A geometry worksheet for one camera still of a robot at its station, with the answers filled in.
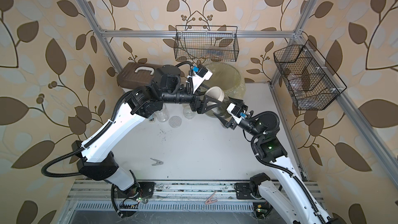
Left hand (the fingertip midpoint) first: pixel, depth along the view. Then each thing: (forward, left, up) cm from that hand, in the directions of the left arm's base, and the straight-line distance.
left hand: (213, 93), depth 55 cm
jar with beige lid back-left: (+23, +15, -45) cm, 53 cm away
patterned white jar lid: (+15, +22, -45) cm, 52 cm away
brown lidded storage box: (+38, +47, -25) cm, 65 cm away
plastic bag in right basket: (+15, -49, -14) cm, 53 cm away
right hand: (+2, -4, -9) cm, 10 cm away
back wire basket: (+54, -1, -12) cm, 55 cm away
